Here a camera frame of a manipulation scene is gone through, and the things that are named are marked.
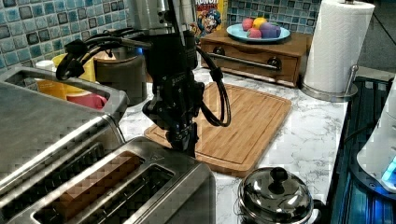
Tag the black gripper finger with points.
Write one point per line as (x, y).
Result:
(185, 140)

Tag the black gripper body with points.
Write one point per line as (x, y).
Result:
(176, 94)

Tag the silver two-slot toaster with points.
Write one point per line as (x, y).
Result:
(167, 188)

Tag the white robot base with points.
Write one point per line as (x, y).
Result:
(377, 157)

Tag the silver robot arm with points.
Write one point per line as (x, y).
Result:
(161, 17)

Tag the dark canister with wooden lid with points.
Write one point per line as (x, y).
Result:
(123, 69)

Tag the bamboo cutting board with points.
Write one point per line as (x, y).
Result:
(236, 149)

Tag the brown toast slice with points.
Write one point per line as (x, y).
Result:
(89, 189)

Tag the light blue plate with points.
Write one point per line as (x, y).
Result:
(237, 31)

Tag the Cap'n Crunch cereal box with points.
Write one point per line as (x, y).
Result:
(211, 15)

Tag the red mug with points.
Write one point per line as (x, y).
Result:
(88, 99)

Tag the yellow plastic cup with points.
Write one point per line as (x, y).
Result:
(88, 74)

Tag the red toy strawberry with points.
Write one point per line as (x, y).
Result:
(254, 33)

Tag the pink toy fruit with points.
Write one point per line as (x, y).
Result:
(247, 24)

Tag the steel pot with lid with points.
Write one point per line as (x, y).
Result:
(272, 195)

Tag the yellow toy fruit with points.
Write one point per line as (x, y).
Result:
(258, 22)

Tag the wooden drawer box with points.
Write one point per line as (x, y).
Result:
(282, 62)

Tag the white capped yellow bottle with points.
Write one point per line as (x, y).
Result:
(49, 87)

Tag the metal paper towel holder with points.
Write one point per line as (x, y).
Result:
(335, 97)

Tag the white paper towel roll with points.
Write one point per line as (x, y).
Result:
(336, 45)

